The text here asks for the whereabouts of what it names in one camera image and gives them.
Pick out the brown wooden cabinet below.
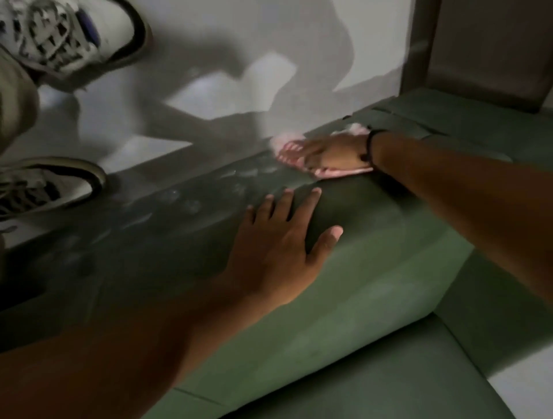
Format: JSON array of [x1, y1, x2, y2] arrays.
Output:
[[399, 0, 553, 115]]

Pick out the person's right hand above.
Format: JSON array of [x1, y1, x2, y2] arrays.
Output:
[[279, 131, 376, 174]]

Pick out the green upholstered sofa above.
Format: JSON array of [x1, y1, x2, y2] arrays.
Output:
[[0, 87, 553, 419]]

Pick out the black wrist band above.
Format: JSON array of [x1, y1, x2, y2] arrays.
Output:
[[366, 128, 388, 167]]

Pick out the person's left forearm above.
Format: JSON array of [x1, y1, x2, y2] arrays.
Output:
[[0, 275, 283, 419]]

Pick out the pink fluffy cleaning cloth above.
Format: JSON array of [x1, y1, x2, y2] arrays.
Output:
[[270, 123, 375, 180]]

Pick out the white patterned sneaker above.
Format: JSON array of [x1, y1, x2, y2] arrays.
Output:
[[0, 156, 108, 222], [0, 0, 153, 83]]

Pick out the person's right forearm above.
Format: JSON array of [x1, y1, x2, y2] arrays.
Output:
[[372, 131, 553, 305]]

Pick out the person's left hand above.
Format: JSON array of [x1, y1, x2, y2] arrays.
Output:
[[222, 187, 344, 308]]

